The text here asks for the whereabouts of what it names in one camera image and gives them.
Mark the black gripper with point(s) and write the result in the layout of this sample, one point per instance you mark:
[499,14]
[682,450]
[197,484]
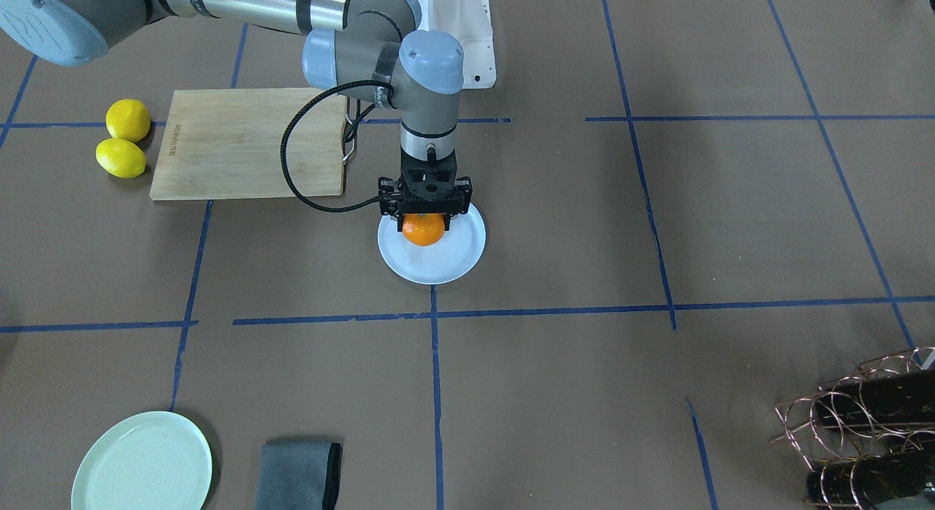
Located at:
[462,196]

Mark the orange fruit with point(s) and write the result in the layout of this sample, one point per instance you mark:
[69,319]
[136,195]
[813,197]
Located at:
[423,229]

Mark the light blue plate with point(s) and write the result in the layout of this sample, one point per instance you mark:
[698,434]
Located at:
[455,254]

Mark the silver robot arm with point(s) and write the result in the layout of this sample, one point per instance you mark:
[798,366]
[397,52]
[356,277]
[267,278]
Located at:
[376,51]

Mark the light green plate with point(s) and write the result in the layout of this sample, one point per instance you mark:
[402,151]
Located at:
[154,460]

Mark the wooden cutting board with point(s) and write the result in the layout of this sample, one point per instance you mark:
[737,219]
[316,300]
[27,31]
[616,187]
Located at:
[225,143]

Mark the grey folded cloth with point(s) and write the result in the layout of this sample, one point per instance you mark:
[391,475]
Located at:
[299,474]

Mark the yellow lemon lower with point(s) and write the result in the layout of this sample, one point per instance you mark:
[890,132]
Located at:
[128,119]

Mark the yellow lemon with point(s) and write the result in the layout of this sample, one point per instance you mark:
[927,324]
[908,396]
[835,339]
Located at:
[128,119]
[121,158]

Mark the yellow lemon upper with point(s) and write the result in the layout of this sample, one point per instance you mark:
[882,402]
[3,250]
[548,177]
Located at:
[121,158]

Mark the dark green wine bottle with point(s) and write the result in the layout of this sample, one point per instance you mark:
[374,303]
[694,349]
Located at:
[891,401]

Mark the copper wire bottle rack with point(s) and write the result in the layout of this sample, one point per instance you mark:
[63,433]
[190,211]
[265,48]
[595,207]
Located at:
[819,445]

